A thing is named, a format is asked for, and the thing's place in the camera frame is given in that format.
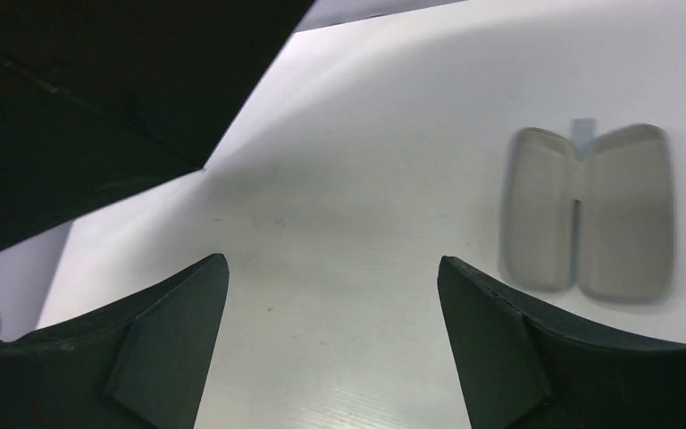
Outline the lilac umbrella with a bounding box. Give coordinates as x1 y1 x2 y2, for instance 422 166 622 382
0 0 311 251

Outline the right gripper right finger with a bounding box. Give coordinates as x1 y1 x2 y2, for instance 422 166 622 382
437 257 686 428

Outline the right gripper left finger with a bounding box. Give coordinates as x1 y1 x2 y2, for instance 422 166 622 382
0 254 230 428

